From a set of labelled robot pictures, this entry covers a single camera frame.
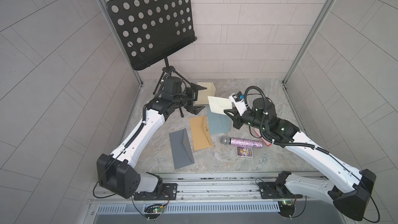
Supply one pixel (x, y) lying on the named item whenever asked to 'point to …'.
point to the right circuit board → (286, 208)
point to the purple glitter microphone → (242, 142)
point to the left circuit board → (152, 212)
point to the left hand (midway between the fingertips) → (209, 94)
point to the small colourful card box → (244, 151)
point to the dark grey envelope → (182, 152)
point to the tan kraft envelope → (201, 137)
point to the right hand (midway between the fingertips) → (224, 111)
